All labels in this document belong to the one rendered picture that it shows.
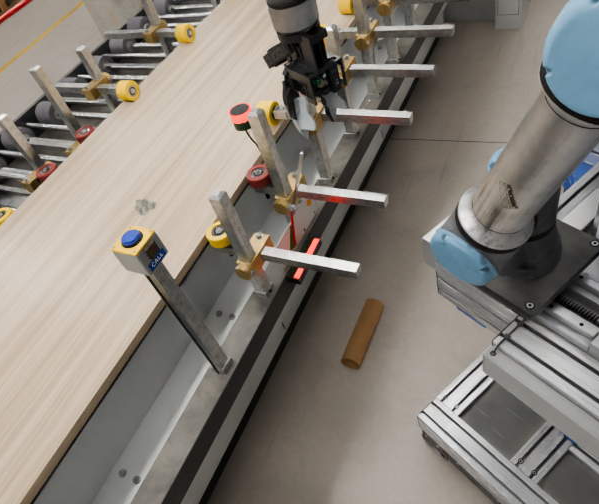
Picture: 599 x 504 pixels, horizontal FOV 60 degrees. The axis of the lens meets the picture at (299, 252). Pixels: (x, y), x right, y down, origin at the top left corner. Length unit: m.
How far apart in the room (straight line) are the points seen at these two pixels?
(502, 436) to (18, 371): 1.39
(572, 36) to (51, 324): 1.37
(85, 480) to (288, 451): 0.82
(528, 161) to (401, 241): 1.88
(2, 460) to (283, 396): 1.12
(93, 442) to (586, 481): 1.34
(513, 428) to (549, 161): 1.25
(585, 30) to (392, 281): 1.93
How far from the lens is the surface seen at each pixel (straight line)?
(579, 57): 0.56
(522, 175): 0.71
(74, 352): 1.47
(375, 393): 2.11
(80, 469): 1.51
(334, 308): 2.35
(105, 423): 1.51
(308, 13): 0.87
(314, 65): 0.89
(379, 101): 2.17
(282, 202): 1.56
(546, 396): 1.05
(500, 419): 1.83
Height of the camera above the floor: 1.88
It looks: 46 degrees down
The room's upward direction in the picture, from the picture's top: 21 degrees counter-clockwise
